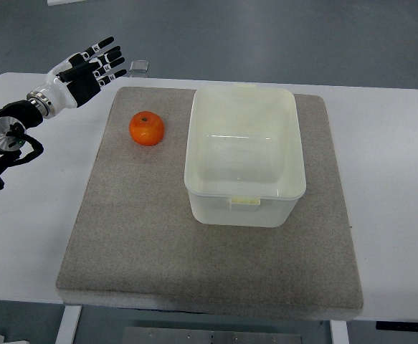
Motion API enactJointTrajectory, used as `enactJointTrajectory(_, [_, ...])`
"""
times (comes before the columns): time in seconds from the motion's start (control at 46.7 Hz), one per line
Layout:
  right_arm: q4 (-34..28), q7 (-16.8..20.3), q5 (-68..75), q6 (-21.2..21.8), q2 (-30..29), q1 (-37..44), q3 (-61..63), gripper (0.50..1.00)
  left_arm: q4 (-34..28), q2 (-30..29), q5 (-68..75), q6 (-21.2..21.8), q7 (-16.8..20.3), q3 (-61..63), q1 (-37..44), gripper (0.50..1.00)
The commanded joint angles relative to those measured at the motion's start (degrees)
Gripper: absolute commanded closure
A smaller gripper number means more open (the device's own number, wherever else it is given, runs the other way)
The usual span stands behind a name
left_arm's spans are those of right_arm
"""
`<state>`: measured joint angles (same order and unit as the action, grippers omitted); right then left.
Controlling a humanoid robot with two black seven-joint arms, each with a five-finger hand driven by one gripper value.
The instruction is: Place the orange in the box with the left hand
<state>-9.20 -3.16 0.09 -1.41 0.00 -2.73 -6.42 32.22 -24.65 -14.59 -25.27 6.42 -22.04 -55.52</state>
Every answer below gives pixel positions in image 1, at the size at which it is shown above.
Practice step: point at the white plastic box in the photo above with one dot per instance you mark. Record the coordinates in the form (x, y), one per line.
(244, 157)

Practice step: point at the black table control panel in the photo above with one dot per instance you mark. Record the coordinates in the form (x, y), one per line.
(397, 326)

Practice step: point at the orange fruit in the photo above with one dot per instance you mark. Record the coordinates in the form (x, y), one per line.
(146, 128)

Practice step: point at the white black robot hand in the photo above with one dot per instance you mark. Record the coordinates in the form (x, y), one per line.
(77, 79)

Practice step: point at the white table leg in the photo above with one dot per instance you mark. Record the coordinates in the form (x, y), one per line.
(339, 332)
(68, 325)

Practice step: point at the grey felt mat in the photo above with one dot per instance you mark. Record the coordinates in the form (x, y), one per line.
(136, 243)

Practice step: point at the small silver floor plate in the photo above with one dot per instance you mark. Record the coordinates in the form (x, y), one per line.
(139, 66)

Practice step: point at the white left table leg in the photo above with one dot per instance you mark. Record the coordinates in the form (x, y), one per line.
(68, 325)

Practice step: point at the white right table leg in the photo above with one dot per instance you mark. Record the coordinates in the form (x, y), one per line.
(339, 332)

